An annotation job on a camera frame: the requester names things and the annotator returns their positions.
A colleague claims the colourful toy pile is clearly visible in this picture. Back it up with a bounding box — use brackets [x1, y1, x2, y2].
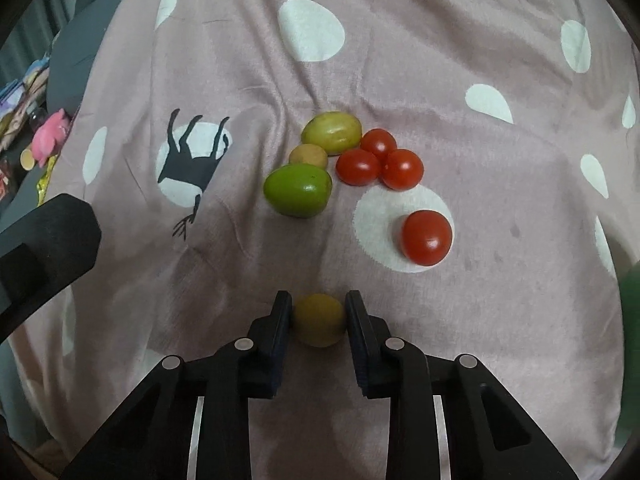
[1, 55, 50, 208]

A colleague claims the small yellow fruit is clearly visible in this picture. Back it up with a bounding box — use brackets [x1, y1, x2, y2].
[293, 294, 346, 348]

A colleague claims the red cherry tomato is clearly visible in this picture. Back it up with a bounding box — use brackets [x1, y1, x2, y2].
[381, 148, 424, 192]
[400, 210, 454, 266]
[360, 128, 397, 162]
[335, 148, 381, 186]

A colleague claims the dark grey sofa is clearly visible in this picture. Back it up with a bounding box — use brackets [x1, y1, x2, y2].
[1, 0, 120, 479]

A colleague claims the green plastic bowl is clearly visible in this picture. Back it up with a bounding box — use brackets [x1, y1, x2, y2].
[615, 263, 640, 448]

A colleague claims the pink polka dot blanket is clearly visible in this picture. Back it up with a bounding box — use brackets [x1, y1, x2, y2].
[10, 0, 639, 479]

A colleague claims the small tan fruit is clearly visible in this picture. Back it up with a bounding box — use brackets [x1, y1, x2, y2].
[288, 143, 329, 169]

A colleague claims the pink plush toy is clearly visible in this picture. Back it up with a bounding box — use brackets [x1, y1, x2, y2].
[30, 108, 70, 167]

